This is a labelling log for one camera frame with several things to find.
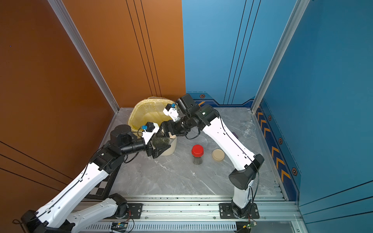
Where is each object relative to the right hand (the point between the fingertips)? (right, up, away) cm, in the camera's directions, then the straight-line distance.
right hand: (164, 134), depth 64 cm
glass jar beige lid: (-2, -3, +1) cm, 4 cm away
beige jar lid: (+29, -16, +28) cm, 43 cm away
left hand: (0, -1, +3) cm, 3 cm away
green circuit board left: (-24, -47, +8) cm, 53 cm away
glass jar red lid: (+16, -11, +17) cm, 26 cm away
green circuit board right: (+40, -45, +5) cm, 60 cm away
